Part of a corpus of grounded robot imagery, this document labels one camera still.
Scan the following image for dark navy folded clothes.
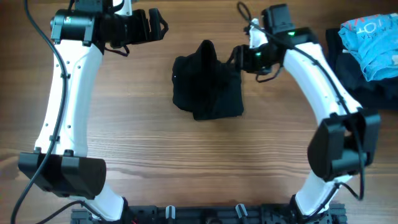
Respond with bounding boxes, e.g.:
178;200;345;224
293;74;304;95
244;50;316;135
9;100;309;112
325;28;397;110

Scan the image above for black t-shirt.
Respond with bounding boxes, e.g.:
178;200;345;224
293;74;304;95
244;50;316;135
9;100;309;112
172;40;244;121

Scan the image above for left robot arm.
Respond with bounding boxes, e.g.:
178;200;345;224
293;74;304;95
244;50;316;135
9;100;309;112
18;1;169;223

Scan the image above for light blue printed shirt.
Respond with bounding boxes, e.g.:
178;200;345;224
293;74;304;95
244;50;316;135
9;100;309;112
338;13;397;82

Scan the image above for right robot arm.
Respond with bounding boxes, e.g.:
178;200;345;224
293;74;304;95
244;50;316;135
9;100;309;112
230;2;381;223

